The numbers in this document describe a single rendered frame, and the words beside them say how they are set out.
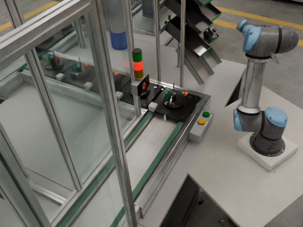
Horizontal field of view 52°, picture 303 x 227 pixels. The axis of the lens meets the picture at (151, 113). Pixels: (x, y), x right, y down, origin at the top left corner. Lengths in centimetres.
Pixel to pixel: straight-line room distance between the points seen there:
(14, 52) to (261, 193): 139
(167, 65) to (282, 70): 197
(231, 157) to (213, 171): 15
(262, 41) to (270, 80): 241
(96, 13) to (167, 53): 193
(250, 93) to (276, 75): 240
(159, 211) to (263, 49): 90
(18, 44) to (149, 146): 129
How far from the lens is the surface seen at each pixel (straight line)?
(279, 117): 167
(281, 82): 389
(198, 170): 172
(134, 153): 172
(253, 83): 156
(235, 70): 244
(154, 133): 181
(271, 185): 173
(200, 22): 192
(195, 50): 196
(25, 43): 57
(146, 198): 150
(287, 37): 152
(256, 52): 150
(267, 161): 175
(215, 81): 229
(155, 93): 200
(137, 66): 160
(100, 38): 72
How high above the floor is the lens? 223
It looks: 43 degrees down
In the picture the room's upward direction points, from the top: 4 degrees counter-clockwise
